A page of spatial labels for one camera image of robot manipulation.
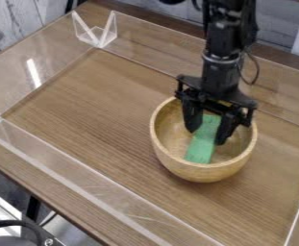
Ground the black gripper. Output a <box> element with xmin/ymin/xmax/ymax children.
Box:
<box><xmin>176</xmin><ymin>75</ymin><xmax>257</xmax><ymax>145</ymax></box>

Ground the green rectangular block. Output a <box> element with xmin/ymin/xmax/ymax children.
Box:
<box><xmin>184</xmin><ymin>114</ymin><xmax>221</xmax><ymax>164</ymax></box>

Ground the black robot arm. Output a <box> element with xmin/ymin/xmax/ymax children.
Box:
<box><xmin>160</xmin><ymin>0</ymin><xmax>258</xmax><ymax>145</ymax></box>

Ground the wooden brown bowl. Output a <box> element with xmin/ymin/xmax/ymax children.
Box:
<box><xmin>150</xmin><ymin>97</ymin><xmax>258</xmax><ymax>183</ymax></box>

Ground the black table leg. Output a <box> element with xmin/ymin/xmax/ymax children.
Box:
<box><xmin>26</xmin><ymin>196</ymin><xmax>42</xmax><ymax>221</ymax></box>

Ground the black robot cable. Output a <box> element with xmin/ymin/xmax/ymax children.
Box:
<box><xmin>237</xmin><ymin>47</ymin><xmax>261</xmax><ymax>86</ymax></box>

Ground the clear acrylic corner bracket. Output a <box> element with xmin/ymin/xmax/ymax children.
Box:
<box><xmin>71</xmin><ymin>11</ymin><xmax>118</xmax><ymax>49</ymax></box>

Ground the clear acrylic barrier wall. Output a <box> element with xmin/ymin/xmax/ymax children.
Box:
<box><xmin>0</xmin><ymin>16</ymin><xmax>299</xmax><ymax>246</ymax></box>

